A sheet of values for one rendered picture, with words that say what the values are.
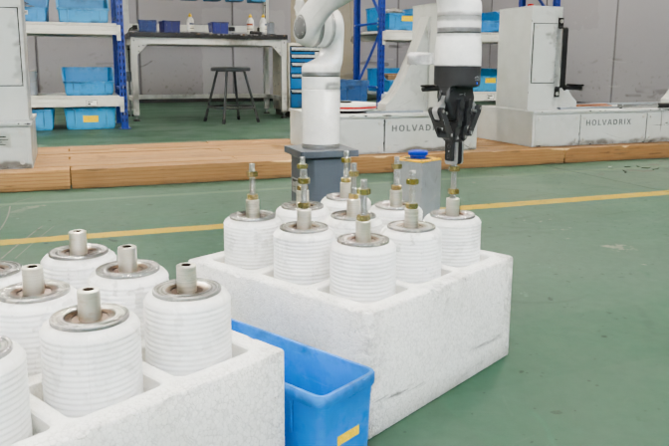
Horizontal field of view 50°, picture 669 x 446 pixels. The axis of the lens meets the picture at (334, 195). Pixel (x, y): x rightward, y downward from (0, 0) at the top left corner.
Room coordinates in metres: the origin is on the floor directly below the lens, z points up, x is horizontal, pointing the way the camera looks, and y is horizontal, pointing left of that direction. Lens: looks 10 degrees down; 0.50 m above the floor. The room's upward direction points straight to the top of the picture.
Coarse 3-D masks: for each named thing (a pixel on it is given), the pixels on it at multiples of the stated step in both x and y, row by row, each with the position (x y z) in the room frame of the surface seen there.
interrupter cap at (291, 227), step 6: (288, 222) 1.09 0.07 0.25; (294, 222) 1.10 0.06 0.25; (312, 222) 1.09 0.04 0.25; (318, 222) 1.09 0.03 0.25; (282, 228) 1.05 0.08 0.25; (288, 228) 1.05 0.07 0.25; (294, 228) 1.07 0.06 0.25; (312, 228) 1.07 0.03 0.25; (318, 228) 1.05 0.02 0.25; (324, 228) 1.05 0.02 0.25
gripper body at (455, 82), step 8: (440, 72) 1.15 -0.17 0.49; (448, 72) 1.14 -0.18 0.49; (456, 72) 1.13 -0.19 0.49; (464, 72) 1.13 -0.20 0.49; (472, 72) 1.13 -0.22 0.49; (480, 72) 1.15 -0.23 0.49; (440, 80) 1.14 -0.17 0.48; (448, 80) 1.13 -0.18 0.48; (456, 80) 1.13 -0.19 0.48; (464, 80) 1.13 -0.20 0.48; (472, 80) 1.13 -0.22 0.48; (480, 80) 1.16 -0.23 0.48; (440, 88) 1.14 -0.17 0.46; (448, 88) 1.13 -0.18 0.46; (456, 88) 1.14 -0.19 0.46; (464, 88) 1.16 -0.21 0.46; (472, 88) 1.19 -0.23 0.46; (440, 96) 1.14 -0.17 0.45; (448, 96) 1.13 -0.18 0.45; (456, 96) 1.15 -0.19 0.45; (464, 96) 1.17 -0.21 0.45; (472, 96) 1.18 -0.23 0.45; (448, 104) 1.13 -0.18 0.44; (464, 104) 1.16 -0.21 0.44; (448, 112) 1.14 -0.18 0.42
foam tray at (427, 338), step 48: (240, 288) 1.05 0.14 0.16; (288, 288) 0.99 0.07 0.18; (432, 288) 0.99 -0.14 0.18; (480, 288) 1.09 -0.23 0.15; (288, 336) 0.98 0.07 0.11; (336, 336) 0.92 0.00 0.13; (384, 336) 0.90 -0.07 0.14; (432, 336) 0.99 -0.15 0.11; (480, 336) 1.10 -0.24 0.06; (384, 384) 0.91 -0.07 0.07; (432, 384) 0.99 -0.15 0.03
